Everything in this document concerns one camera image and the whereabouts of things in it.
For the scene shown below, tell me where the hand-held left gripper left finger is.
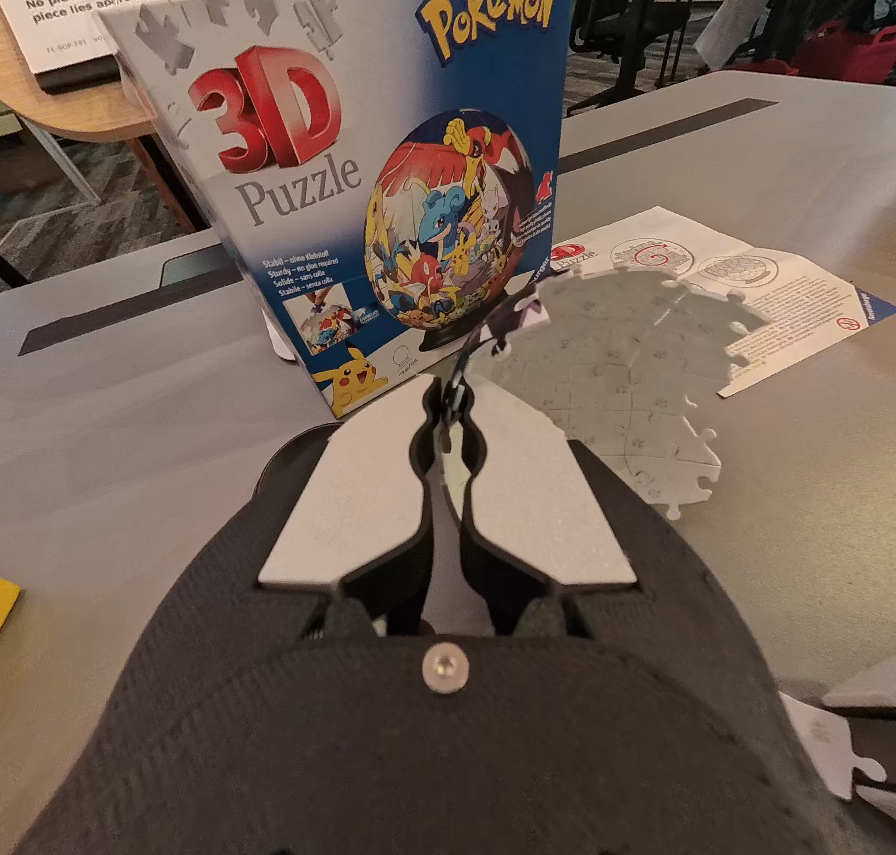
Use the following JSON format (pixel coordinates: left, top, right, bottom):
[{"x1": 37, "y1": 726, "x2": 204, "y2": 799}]
[{"x1": 258, "y1": 373, "x2": 438, "y2": 593}]

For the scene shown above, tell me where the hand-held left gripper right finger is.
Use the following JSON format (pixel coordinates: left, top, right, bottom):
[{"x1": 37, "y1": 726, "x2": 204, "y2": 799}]
[{"x1": 448, "y1": 379, "x2": 639, "y2": 590}]

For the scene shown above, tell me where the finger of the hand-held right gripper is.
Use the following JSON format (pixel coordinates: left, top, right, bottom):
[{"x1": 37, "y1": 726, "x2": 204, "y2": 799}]
[
  {"x1": 820, "y1": 659, "x2": 896, "y2": 719},
  {"x1": 853, "y1": 784, "x2": 896, "y2": 822}
]

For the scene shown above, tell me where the white-backed puzzle piece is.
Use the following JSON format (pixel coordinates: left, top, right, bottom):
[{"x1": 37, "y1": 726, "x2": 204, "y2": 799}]
[{"x1": 778, "y1": 693, "x2": 889, "y2": 801}]

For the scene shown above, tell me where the partly built puzzle ball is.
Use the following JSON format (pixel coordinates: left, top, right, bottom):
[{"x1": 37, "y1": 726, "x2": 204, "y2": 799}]
[{"x1": 448, "y1": 267, "x2": 771, "y2": 523}]

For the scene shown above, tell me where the black round ball stand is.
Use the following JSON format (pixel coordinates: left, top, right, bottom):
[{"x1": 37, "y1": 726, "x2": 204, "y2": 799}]
[{"x1": 258, "y1": 424, "x2": 347, "y2": 495}]

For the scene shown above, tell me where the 3D puzzle cardboard box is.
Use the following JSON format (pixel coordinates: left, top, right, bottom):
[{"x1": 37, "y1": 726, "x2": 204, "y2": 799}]
[{"x1": 94, "y1": 0, "x2": 578, "y2": 420}]

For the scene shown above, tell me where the white instruction leaflet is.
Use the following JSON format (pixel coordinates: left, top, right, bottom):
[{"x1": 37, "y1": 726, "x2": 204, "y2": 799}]
[{"x1": 535, "y1": 204, "x2": 896, "y2": 401}]

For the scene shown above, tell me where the round wooden side table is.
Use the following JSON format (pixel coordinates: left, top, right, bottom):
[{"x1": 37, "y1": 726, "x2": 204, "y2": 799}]
[{"x1": 0, "y1": 1, "x2": 200, "y2": 233}]

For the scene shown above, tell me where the black chair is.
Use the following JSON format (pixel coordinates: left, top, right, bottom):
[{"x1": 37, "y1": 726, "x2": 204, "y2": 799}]
[{"x1": 570, "y1": 0, "x2": 701, "y2": 96}]

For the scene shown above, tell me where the hanging white paper sheet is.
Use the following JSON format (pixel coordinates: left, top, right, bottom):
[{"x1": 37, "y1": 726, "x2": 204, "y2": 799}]
[{"x1": 693, "y1": 0, "x2": 771, "y2": 72}]

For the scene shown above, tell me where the printed white task sheet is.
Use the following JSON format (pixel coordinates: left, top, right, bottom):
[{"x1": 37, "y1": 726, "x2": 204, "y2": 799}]
[{"x1": 0, "y1": 0, "x2": 263, "y2": 75}]

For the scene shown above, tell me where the red bag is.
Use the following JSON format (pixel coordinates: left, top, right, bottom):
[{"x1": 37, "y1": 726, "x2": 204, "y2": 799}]
[{"x1": 791, "y1": 18, "x2": 896, "y2": 86}]

